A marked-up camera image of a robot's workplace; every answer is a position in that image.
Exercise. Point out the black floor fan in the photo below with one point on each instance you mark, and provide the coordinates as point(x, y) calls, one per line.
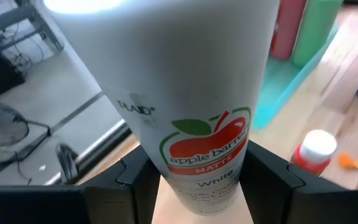
point(2, 124)

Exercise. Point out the large white paint bottle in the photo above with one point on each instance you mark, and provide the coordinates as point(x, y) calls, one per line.
point(182, 77)

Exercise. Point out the large pinkish red paint bottle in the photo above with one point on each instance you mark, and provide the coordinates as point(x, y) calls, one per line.
point(287, 28)

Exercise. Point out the grey metal table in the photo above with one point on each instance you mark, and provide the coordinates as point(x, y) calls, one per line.
point(47, 34)

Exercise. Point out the large green paint bottle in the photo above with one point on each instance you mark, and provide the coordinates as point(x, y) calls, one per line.
point(315, 31)

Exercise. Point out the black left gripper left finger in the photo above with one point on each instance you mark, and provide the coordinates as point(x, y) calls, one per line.
point(126, 193)

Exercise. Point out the small red paint bottle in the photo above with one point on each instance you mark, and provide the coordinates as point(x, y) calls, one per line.
point(314, 155)

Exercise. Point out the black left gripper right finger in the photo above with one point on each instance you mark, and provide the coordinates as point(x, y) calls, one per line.
point(284, 196)

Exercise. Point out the orange fan paintbrush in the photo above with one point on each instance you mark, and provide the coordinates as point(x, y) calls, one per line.
point(348, 162)

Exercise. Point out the black frame clamp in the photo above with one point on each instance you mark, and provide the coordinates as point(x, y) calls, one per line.
point(67, 161)

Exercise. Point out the green translucent plastic tray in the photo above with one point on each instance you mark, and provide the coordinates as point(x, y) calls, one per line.
point(275, 93)

